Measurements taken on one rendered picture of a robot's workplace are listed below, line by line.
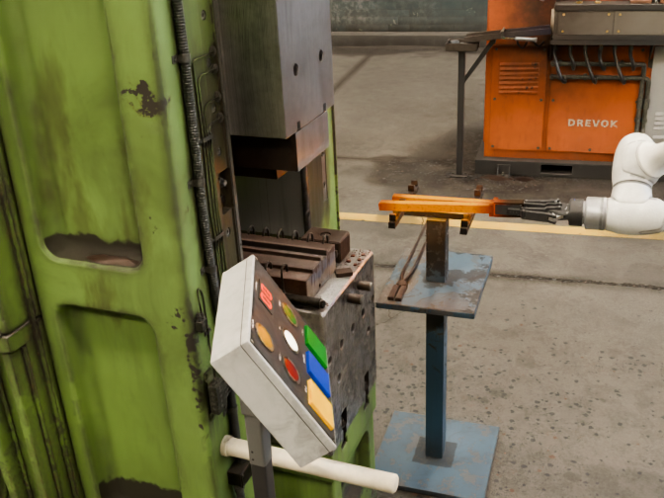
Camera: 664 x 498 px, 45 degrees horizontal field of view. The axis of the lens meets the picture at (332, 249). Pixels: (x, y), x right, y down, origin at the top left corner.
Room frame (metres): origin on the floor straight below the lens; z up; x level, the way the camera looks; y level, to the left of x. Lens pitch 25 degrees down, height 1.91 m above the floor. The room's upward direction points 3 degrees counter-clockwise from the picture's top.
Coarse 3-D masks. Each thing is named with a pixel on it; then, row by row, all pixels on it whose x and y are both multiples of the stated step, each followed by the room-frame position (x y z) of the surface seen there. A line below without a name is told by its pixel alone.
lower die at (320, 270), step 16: (256, 240) 1.99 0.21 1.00; (272, 240) 2.00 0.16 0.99; (288, 240) 2.00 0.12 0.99; (256, 256) 1.91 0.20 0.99; (272, 256) 1.91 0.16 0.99; (288, 256) 1.90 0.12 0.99; (304, 256) 1.88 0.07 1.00; (320, 256) 1.87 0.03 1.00; (272, 272) 1.83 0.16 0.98; (288, 272) 1.83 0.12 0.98; (304, 272) 1.82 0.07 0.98; (320, 272) 1.86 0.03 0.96; (288, 288) 1.79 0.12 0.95; (304, 288) 1.78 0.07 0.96; (320, 288) 1.85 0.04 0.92
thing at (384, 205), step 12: (384, 204) 2.17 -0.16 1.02; (396, 204) 2.16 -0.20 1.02; (408, 204) 2.15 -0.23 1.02; (420, 204) 2.14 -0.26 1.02; (432, 204) 2.13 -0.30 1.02; (444, 204) 2.12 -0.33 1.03; (456, 204) 2.11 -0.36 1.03; (468, 204) 2.10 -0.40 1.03; (480, 204) 2.09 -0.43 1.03; (492, 204) 2.06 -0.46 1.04; (504, 204) 2.05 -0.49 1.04; (516, 204) 2.04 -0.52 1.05; (504, 216) 2.05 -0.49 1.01; (516, 216) 2.04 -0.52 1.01
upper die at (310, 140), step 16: (304, 128) 1.82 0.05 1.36; (320, 128) 1.91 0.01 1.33; (240, 144) 1.83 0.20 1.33; (256, 144) 1.81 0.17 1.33; (272, 144) 1.80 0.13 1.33; (288, 144) 1.78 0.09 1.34; (304, 144) 1.82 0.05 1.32; (320, 144) 1.90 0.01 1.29; (240, 160) 1.83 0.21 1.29; (256, 160) 1.82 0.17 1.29; (272, 160) 1.80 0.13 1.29; (288, 160) 1.78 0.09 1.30; (304, 160) 1.81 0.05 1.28
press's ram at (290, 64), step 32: (224, 0) 1.77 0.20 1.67; (256, 0) 1.75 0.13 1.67; (288, 0) 1.78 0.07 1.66; (320, 0) 1.95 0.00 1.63; (224, 32) 1.78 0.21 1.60; (256, 32) 1.75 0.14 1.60; (288, 32) 1.77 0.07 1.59; (320, 32) 1.94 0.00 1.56; (224, 64) 1.78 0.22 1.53; (256, 64) 1.75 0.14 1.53; (288, 64) 1.76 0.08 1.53; (320, 64) 1.93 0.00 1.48; (256, 96) 1.75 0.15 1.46; (288, 96) 1.75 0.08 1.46; (320, 96) 1.92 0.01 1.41; (256, 128) 1.76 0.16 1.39; (288, 128) 1.74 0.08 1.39
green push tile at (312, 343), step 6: (306, 330) 1.43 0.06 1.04; (306, 336) 1.41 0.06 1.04; (312, 336) 1.44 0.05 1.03; (306, 342) 1.39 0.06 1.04; (312, 342) 1.41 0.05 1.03; (318, 342) 1.44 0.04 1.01; (312, 348) 1.39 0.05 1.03; (318, 348) 1.42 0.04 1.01; (324, 348) 1.45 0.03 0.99; (318, 354) 1.39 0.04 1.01; (324, 354) 1.42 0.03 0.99; (318, 360) 1.38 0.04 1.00; (324, 360) 1.40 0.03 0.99; (324, 366) 1.38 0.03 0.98
